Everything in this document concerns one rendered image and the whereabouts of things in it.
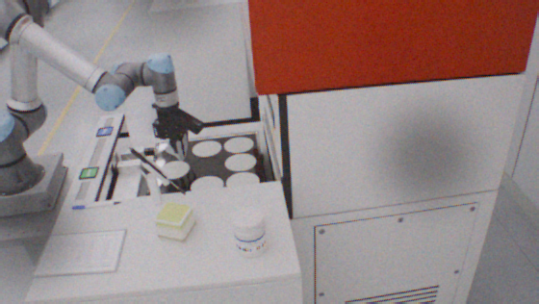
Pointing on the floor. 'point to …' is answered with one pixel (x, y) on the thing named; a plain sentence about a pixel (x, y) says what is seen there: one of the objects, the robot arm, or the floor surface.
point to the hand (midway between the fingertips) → (183, 158)
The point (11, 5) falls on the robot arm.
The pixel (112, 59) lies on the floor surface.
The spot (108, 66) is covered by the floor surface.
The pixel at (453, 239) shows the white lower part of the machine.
